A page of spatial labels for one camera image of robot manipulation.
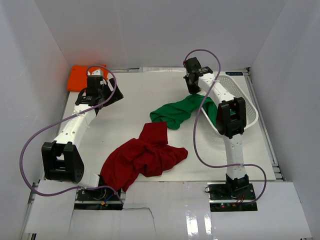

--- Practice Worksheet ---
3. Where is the white plastic laundry basket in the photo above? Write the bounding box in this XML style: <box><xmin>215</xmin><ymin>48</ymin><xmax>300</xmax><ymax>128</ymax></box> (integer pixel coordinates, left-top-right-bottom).
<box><xmin>198</xmin><ymin>73</ymin><xmax>259</xmax><ymax>139</ymax></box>

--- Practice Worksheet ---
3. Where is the green t shirt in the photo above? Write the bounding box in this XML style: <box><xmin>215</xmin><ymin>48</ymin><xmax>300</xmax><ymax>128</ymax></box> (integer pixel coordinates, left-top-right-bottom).
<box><xmin>149</xmin><ymin>94</ymin><xmax>218</xmax><ymax>130</ymax></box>

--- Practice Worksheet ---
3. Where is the red t shirt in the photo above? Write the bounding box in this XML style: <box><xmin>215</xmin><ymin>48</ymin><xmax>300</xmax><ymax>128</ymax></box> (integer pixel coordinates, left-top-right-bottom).
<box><xmin>100</xmin><ymin>122</ymin><xmax>188</xmax><ymax>192</ymax></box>

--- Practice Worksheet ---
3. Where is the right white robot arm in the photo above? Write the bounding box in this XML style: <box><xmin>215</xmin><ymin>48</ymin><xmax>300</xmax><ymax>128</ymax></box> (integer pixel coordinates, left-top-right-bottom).
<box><xmin>183</xmin><ymin>57</ymin><xmax>249</xmax><ymax>200</ymax></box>

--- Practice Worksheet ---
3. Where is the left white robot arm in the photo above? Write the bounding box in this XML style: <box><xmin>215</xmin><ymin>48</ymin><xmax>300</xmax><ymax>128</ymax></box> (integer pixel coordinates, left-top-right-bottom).
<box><xmin>41</xmin><ymin>66</ymin><xmax>124</xmax><ymax>200</ymax></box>

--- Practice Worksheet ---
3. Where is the folded orange t shirt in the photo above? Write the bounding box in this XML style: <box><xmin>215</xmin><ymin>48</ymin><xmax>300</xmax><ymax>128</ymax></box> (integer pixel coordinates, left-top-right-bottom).
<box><xmin>66</xmin><ymin>63</ymin><xmax>111</xmax><ymax>93</ymax></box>

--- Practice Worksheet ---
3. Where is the white label strip back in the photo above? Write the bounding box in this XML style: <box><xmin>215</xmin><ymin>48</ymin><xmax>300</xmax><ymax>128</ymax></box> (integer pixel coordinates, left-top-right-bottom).
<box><xmin>139</xmin><ymin>67</ymin><xmax>186</xmax><ymax>73</ymax></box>

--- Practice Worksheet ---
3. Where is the white paper sheet front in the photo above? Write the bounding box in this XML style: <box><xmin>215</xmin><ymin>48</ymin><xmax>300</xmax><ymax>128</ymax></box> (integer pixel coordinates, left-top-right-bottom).
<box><xmin>25</xmin><ymin>181</ymin><xmax>312</xmax><ymax>240</ymax></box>

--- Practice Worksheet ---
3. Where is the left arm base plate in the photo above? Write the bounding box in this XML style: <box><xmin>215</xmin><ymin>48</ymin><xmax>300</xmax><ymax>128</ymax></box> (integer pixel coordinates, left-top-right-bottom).
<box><xmin>74</xmin><ymin>188</ymin><xmax>123</xmax><ymax>211</ymax></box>

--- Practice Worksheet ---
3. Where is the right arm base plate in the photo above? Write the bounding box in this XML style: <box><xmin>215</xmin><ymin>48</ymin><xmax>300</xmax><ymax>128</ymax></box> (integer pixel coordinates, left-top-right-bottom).
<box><xmin>204</xmin><ymin>183</ymin><xmax>258</xmax><ymax>213</ymax></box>

